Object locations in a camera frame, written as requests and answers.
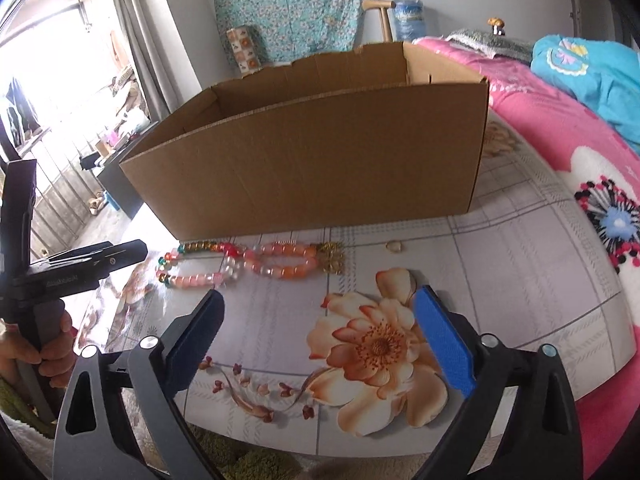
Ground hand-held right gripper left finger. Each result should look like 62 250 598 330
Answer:
52 287 226 480

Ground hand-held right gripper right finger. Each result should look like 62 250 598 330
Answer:
411 285 585 480

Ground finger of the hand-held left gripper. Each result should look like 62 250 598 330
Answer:
92 240 149 278
30 241 115 267

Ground large multicoloured bead bracelet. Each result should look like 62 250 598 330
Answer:
156 241 251 291

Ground small pink bead bracelet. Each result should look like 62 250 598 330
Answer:
242 241 321 282

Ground pile of small gold charms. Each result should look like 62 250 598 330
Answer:
315 241 347 276

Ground brown cardboard box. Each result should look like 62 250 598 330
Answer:
119 41 491 242

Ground person's left hand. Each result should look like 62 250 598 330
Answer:
0 310 76 390

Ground dark low cabinet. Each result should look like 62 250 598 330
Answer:
97 162 147 221

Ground green fuzzy cloth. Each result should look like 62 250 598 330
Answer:
187 422 313 480

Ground grey curtain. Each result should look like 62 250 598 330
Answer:
107 0 174 122

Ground pink floral blanket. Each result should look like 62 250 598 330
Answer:
415 36 640 480

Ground patterned tall box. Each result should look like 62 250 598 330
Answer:
226 25 262 74

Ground grey lace cloth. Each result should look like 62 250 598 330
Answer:
445 29 534 64

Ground blue garment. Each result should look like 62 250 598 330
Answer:
530 35 640 157

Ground blue water jug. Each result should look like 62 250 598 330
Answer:
392 0 425 42

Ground teal floral wall cloth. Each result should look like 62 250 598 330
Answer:
211 0 379 67

